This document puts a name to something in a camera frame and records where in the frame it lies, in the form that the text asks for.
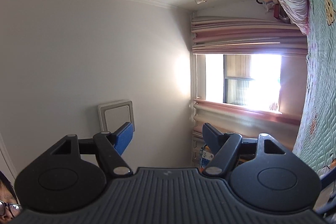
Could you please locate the pink right curtain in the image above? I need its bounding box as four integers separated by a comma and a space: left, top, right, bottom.
191, 16, 307, 56

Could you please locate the green quilted bee bedspread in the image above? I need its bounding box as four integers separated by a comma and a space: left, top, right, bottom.
293, 0, 335, 176

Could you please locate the person's face with glasses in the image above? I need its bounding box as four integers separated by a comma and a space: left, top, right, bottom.
0, 172, 22, 224

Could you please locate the wooden bookshelf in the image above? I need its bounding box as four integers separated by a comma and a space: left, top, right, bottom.
198, 144, 255, 171

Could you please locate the cluttered white nightstand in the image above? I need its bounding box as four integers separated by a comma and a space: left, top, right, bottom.
256, 0, 291, 24

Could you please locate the square ceiling light panel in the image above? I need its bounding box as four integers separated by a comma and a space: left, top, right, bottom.
97, 100, 135, 132

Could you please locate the pink curtain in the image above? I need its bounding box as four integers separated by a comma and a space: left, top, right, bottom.
191, 16, 307, 56
194, 99, 301, 149

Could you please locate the pink left curtain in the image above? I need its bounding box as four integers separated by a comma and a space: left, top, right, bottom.
194, 99, 301, 149

